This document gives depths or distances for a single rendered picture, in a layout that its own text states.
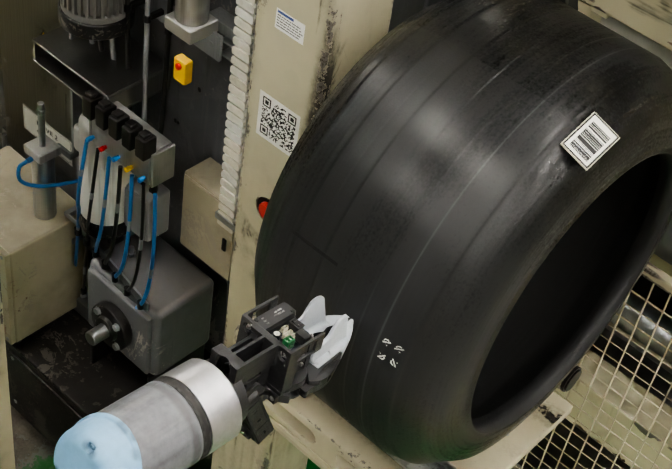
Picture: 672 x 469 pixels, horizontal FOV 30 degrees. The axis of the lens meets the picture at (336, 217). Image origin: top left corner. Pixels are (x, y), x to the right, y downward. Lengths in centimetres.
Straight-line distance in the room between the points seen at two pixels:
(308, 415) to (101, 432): 68
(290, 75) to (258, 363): 50
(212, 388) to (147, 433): 8
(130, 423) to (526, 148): 50
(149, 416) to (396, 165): 40
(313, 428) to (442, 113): 60
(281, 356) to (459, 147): 30
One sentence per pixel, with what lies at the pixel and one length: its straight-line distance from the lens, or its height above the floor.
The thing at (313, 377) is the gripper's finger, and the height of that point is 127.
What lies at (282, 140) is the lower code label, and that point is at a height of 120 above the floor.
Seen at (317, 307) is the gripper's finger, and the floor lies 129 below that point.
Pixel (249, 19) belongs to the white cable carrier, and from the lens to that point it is 166.
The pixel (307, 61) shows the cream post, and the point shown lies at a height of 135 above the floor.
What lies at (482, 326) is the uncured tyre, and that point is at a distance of 137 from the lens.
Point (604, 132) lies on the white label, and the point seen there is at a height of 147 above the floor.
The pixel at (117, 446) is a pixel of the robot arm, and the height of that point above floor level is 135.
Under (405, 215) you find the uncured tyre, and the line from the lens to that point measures 135.
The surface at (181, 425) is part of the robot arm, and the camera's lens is 119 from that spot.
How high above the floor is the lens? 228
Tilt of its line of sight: 43 degrees down
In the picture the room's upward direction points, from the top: 10 degrees clockwise
